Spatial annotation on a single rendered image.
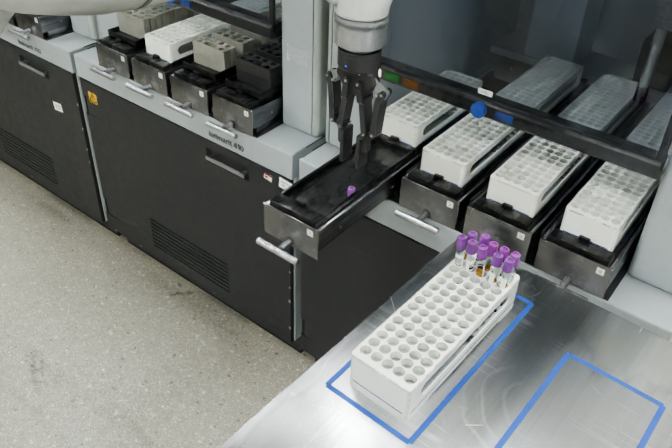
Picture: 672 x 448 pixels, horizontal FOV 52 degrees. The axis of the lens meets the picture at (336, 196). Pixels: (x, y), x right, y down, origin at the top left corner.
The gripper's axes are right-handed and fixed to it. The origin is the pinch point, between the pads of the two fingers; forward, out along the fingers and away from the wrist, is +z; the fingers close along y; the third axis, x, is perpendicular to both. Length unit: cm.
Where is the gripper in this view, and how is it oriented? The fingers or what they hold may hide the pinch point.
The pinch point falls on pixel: (353, 146)
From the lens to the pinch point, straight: 130.4
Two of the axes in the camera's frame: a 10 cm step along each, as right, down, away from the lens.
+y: -7.9, -3.8, 4.9
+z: -0.4, 8.1, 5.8
